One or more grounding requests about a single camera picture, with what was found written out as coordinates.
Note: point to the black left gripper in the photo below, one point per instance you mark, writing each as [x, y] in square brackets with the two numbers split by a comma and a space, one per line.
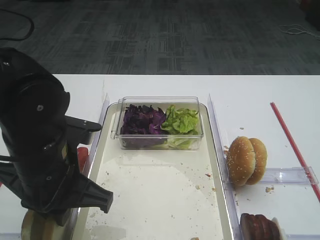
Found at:
[53, 185]

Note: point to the pale bun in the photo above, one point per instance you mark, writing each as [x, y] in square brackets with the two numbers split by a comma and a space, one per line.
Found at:
[36, 227]
[63, 232]

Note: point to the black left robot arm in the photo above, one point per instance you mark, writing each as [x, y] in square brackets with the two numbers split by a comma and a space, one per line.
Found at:
[33, 106]

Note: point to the red tomato slices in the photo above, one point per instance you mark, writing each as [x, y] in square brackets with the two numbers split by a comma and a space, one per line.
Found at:
[82, 156]

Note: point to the green lettuce leaves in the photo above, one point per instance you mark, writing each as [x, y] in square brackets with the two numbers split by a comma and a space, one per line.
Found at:
[182, 121]

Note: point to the brown meat patties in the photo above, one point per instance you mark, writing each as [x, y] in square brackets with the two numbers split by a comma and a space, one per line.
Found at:
[258, 227]

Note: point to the white holder behind patties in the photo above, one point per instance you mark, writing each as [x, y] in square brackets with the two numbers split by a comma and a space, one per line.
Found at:
[282, 233]

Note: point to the left long clear divider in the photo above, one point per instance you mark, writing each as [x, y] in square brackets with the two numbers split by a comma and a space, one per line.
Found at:
[92, 152]

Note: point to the white metal tray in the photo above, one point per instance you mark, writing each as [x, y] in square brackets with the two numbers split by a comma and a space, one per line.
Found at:
[157, 194]

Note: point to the purple cabbage shreds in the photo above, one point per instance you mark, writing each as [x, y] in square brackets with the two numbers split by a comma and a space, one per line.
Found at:
[143, 120]

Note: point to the clear plastic salad container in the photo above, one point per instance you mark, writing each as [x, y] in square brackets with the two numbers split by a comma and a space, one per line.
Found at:
[157, 142]

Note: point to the sesame bun top front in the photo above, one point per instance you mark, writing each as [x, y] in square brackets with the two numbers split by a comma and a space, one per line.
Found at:
[241, 161]

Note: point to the sesame bun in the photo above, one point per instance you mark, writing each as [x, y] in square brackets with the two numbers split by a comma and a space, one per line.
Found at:
[241, 161]
[261, 157]

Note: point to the sesame bun top rear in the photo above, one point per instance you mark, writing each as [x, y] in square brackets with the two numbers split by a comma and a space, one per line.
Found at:
[261, 157]

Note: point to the right clear cross divider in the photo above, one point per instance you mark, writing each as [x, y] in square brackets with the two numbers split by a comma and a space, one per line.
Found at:
[290, 176]

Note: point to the right red strip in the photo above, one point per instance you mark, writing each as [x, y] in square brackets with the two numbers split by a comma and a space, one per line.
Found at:
[296, 150]

